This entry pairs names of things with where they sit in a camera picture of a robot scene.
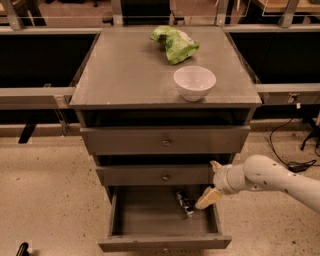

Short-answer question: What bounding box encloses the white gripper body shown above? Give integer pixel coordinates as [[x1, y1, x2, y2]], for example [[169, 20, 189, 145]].
[[213, 164, 245, 195]]

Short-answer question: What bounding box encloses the silver blue redbull can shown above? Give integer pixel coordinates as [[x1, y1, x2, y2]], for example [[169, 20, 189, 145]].
[[176, 190, 194, 218]]

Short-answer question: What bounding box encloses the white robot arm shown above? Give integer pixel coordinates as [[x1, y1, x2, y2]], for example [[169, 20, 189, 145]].
[[195, 155, 320, 213]]

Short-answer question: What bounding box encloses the middle grey drawer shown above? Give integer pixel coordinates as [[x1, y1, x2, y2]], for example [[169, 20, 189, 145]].
[[96, 164, 214, 186]]

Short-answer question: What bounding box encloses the bottom grey open drawer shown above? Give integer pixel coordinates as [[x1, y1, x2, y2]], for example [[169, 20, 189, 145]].
[[98, 185, 231, 252]]

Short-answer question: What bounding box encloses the grey drawer cabinet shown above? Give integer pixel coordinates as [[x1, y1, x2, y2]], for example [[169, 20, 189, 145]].
[[69, 25, 263, 201]]

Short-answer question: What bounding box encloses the top grey drawer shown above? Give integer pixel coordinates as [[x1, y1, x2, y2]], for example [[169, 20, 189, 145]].
[[80, 126, 250, 155]]

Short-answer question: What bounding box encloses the white ceramic bowl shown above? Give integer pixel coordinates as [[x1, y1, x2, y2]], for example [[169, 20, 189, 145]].
[[174, 66, 217, 101]]

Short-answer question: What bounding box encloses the green chip bag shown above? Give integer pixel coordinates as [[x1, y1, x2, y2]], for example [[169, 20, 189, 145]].
[[150, 25, 200, 65]]

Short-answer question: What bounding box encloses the black object bottom left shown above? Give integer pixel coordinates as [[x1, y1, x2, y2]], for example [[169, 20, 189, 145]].
[[16, 242, 30, 256]]

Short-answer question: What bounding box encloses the black power adapter cable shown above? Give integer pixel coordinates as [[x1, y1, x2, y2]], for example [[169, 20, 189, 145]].
[[268, 116, 318, 175]]

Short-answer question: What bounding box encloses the grey metal rail right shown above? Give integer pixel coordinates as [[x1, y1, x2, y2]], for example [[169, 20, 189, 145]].
[[256, 83, 320, 106]]

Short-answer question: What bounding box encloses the grey metal rail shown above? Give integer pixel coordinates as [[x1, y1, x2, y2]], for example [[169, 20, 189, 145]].
[[256, 83, 320, 106], [0, 87, 75, 110]]

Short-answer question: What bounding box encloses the grey metal rail left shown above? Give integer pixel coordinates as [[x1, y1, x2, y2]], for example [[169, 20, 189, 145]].
[[0, 87, 75, 110]]

